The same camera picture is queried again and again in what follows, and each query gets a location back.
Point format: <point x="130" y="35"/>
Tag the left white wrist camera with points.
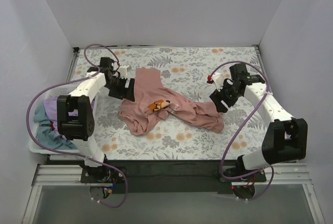
<point x="123" y="70"/>

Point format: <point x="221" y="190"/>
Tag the teal blue t-shirt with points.
<point x="44" y="113"/>

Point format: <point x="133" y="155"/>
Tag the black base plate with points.
<point x="158" y="176"/>

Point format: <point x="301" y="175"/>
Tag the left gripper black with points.
<point x="124" y="88"/>

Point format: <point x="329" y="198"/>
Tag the lavender t-shirt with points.
<point x="72" y="116"/>

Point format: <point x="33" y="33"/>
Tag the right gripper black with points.
<point x="222" y="97"/>

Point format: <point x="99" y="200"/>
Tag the pink t-shirt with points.
<point x="154" y="102"/>

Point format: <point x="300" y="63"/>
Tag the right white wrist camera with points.
<point x="217" y="79"/>

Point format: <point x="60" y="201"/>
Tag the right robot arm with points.
<point x="286" y="136"/>

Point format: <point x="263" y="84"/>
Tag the aluminium front frame rail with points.
<point x="63" y="193"/>

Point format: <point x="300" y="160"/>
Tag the white plastic laundry basket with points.
<point x="54" y="93"/>

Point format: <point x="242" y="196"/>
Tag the aluminium table edge rail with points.
<point x="72" y="66"/>

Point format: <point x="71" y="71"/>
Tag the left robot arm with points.
<point x="94" y="158"/>

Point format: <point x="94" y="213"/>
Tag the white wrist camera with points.
<point x="123" y="70"/>
<point x="217" y="79"/>

